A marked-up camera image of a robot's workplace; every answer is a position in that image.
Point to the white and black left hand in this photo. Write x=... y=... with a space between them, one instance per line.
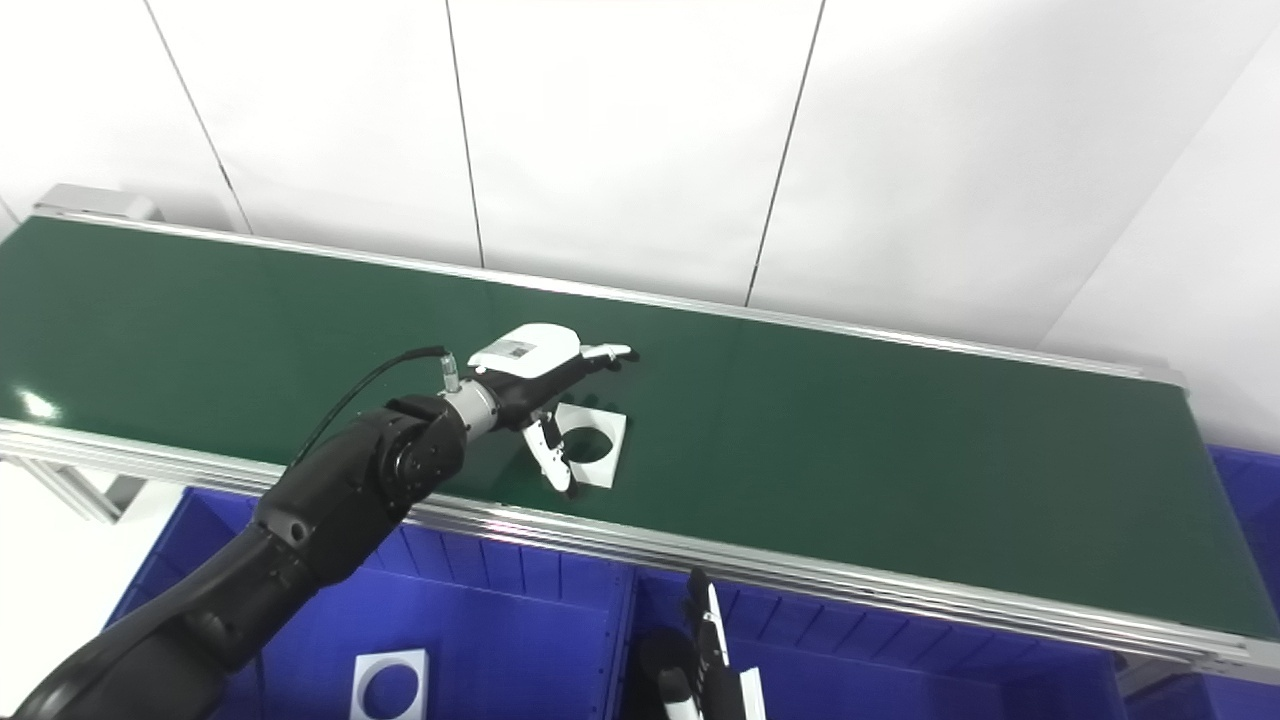
x=525 y=350

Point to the green conveyor belt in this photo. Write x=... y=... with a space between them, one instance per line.
x=800 y=585
x=900 y=480

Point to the black cylinder part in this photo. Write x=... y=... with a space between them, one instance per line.
x=655 y=650

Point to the blue plastic bin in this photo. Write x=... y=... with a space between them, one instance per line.
x=500 y=640
x=900 y=670
x=1240 y=695

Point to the white square part with hole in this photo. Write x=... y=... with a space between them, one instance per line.
x=362 y=665
x=608 y=455

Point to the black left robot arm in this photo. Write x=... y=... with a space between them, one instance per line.
x=320 y=520

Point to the white and black right hand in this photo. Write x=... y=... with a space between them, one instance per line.
x=725 y=695

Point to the aluminium conveyor leg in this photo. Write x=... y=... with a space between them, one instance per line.
x=80 y=490

